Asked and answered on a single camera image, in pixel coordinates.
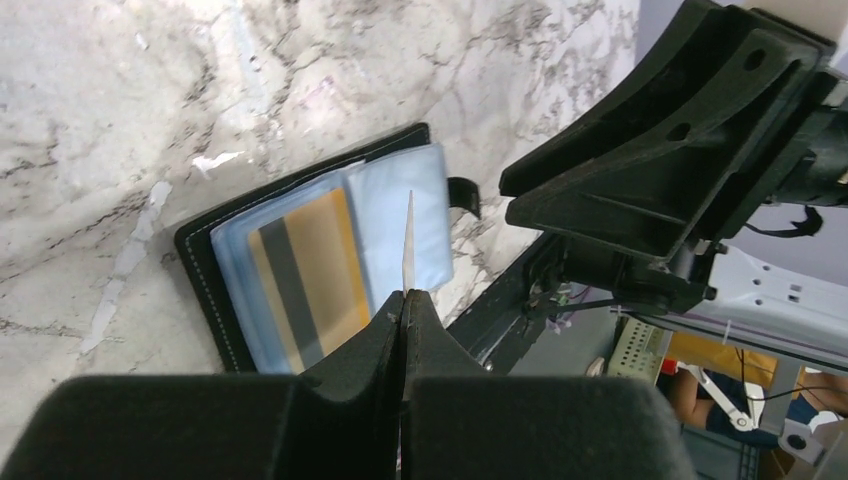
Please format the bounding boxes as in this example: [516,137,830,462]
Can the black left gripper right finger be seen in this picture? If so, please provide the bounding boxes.
[400,290,695,479]

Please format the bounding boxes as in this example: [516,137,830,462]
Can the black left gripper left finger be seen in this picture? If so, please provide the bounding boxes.
[1,292,404,479]

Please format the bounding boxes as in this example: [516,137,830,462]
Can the gold striped credit card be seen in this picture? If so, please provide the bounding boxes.
[247,188,371,374]

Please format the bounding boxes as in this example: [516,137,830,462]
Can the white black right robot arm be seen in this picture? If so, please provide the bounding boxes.
[499,1,847,371]

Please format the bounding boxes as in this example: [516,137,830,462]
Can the black leather card holder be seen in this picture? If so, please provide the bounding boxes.
[174,122,481,374]

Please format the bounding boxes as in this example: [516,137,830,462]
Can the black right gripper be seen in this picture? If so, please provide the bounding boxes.
[499,1,847,262]

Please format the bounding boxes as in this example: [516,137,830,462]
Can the beige perforated box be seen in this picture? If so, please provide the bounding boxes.
[605,315,672,384]

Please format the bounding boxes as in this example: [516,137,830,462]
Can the person in background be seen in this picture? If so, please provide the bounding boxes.
[665,367,848,452]

